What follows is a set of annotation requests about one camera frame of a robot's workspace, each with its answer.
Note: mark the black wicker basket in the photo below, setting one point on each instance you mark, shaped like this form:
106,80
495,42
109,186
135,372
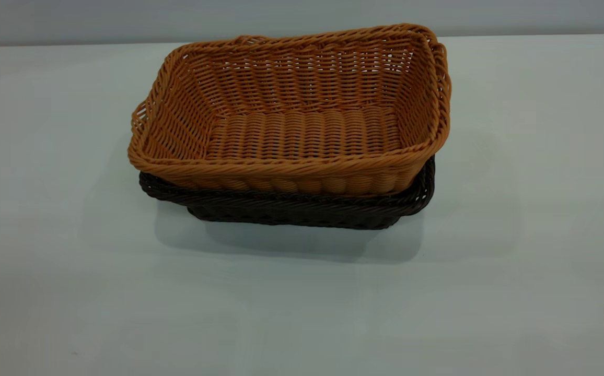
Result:
281,210

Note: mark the orange wicker basket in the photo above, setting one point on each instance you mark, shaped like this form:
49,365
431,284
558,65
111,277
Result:
291,136

